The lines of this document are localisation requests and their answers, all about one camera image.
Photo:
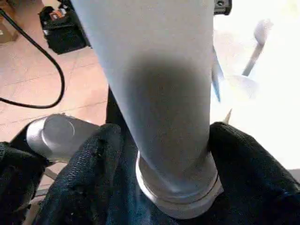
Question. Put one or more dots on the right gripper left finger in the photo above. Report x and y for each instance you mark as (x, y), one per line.
(79, 183)

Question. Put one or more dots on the white plastic table leg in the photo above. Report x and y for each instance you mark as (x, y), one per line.
(159, 93)

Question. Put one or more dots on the black box orange label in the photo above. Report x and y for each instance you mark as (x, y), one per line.
(63, 28)

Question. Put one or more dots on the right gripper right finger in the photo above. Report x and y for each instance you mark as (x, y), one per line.
(262, 178)

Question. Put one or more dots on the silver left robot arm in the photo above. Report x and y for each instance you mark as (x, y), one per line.
(61, 136)

